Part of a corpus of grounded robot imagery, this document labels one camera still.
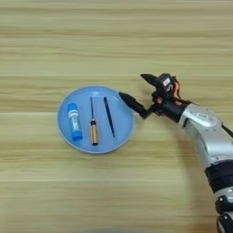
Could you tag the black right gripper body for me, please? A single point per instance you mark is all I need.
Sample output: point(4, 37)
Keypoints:
point(168, 107)

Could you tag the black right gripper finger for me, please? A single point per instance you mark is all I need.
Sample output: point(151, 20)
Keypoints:
point(150, 79)
point(132, 101)

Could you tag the round light blue plate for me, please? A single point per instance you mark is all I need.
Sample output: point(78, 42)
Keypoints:
point(121, 127)

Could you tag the blue glue stick white label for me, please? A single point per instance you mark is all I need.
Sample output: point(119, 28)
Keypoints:
point(74, 121)

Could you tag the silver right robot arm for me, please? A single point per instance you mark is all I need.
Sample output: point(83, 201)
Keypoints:
point(209, 136)

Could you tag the small black box white label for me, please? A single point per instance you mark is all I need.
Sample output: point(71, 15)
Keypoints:
point(166, 82)

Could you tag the black pen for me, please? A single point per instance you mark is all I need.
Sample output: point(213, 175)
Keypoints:
point(108, 115)

